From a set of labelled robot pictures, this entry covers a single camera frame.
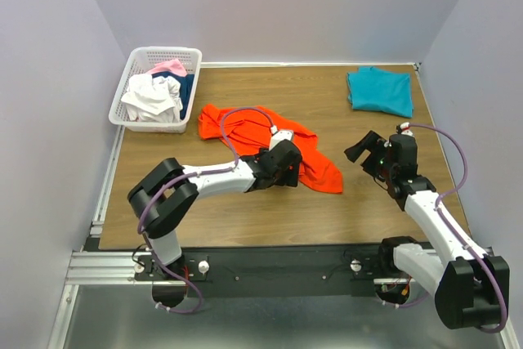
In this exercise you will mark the pink t shirt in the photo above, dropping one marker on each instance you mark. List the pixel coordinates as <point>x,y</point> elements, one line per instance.
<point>173,66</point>

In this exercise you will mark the orange t shirt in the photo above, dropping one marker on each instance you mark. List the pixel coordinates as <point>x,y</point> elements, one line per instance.
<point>249,131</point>

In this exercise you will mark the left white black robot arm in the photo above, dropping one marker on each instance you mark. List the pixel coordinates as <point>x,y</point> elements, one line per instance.
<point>162,198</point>

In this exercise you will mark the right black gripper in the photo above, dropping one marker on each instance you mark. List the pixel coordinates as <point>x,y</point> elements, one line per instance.
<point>375,144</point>

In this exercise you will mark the teal t shirt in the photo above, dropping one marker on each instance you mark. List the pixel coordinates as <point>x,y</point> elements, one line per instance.
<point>378,90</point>

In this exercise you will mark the white plastic laundry basket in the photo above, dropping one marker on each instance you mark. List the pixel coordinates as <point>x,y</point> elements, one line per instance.
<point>143,59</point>

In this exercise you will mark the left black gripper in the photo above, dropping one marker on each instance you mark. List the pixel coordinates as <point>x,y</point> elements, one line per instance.
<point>290,176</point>

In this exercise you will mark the white crumpled t shirt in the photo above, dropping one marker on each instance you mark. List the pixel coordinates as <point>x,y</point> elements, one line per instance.
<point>153,99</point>

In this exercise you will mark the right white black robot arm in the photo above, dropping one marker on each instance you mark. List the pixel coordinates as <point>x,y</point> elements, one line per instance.
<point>469,287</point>

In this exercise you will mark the navy blue t shirt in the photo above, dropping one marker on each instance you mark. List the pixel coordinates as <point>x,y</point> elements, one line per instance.
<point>186,86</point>

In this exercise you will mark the aluminium extrusion frame rail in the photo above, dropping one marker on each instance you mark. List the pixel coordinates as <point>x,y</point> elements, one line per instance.
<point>313,95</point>

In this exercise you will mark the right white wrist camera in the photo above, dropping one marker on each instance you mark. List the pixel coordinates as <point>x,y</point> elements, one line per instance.
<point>404,129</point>

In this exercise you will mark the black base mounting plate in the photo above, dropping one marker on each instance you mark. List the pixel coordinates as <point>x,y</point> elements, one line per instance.
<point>271,272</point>

